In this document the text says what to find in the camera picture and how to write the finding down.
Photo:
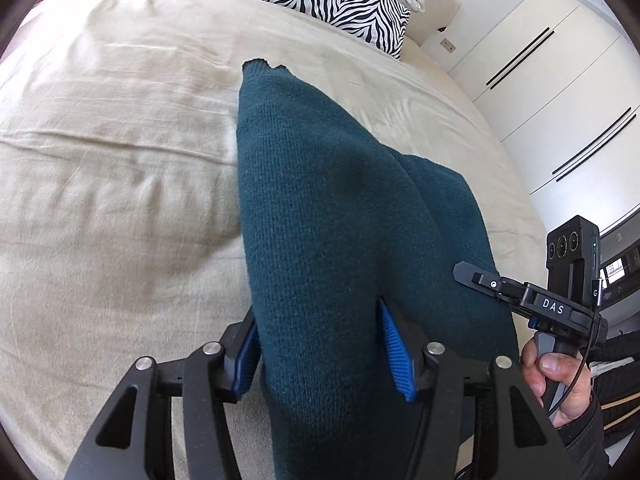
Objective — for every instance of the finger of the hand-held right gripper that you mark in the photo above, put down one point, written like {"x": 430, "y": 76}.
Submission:
{"x": 480, "y": 280}

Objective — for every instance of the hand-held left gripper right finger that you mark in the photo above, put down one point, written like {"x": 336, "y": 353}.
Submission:
{"x": 395, "y": 355}

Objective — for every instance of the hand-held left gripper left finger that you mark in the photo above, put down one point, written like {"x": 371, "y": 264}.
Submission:
{"x": 247, "y": 365}

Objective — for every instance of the teal knit sweater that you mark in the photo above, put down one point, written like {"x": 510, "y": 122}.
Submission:
{"x": 340, "y": 240}

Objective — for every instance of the person's right forearm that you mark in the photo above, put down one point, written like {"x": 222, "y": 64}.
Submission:
{"x": 585, "y": 445}

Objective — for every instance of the person's right hand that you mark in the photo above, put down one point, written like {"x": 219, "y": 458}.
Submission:
{"x": 565, "y": 380}

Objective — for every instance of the dark shelf unit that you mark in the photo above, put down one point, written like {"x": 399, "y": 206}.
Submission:
{"x": 620, "y": 270}

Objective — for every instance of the person's dark striped pants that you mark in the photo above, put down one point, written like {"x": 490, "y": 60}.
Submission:
{"x": 617, "y": 390}

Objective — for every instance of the white wardrobe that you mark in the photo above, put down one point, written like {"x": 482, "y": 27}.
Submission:
{"x": 550, "y": 85}

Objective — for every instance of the bed with cream sheet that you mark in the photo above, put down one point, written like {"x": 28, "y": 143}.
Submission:
{"x": 125, "y": 160}

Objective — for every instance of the cream padded headboard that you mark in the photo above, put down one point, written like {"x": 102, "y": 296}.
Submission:
{"x": 435, "y": 5}

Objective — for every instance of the beige wall socket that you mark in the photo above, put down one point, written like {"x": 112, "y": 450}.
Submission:
{"x": 448, "y": 45}

